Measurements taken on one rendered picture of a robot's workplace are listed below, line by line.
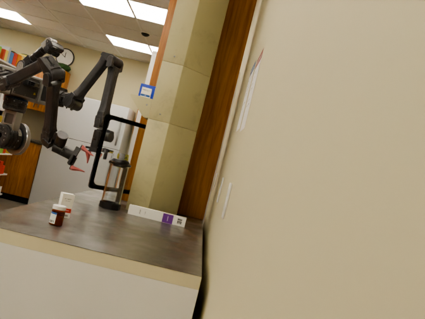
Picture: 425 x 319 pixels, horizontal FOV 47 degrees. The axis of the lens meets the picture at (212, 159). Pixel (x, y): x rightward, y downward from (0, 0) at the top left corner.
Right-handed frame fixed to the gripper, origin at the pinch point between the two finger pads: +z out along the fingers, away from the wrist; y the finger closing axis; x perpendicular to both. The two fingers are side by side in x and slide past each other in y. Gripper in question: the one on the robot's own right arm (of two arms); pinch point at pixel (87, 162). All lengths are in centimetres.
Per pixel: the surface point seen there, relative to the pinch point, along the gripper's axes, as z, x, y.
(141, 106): 12.5, -25.6, 34.8
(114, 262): 34, -119, -35
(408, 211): 43, -243, -22
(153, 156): 29.4, -22.9, 15.2
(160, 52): 6, 4, 76
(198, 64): 28, -27, 68
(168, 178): 41.5, -16.7, 9.6
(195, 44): 22, -32, 75
